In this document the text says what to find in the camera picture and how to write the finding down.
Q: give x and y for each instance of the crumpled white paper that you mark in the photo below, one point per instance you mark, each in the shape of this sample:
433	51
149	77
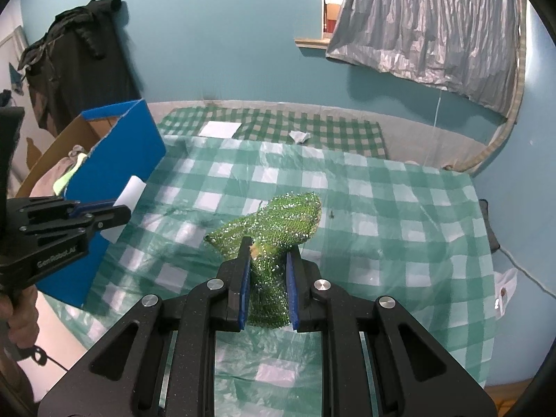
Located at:
299	137

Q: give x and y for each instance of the light green cloth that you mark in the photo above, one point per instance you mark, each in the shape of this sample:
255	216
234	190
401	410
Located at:
61	183

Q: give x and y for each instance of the person's left hand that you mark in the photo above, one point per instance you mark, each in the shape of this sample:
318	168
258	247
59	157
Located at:
22	317

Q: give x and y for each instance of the black hanging clothes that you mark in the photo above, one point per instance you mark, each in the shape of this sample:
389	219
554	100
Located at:
77	65

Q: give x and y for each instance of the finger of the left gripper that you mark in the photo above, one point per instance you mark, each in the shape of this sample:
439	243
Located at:
23	211
102	217

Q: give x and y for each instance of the grey crinkled curtain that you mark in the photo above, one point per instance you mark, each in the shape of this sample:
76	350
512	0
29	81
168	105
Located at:
468	47

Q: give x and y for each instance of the wooden window sill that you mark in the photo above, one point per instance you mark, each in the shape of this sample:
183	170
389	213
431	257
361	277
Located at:
319	44

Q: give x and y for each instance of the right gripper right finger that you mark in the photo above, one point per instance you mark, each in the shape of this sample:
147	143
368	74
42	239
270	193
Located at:
377	359

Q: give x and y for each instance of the white paper sheet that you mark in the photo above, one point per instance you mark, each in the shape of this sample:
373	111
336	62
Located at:
222	130

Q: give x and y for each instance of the green checkered plastic tablecloth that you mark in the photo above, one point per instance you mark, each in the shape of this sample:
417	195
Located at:
385	228

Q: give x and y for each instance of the blue cardboard box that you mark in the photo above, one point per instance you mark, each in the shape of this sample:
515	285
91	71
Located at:
123	142

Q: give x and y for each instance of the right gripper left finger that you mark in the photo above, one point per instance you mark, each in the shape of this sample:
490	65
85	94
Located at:
159	358

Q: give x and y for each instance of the green sparkly scrubber cloth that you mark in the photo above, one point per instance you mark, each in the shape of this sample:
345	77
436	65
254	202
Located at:
285	222

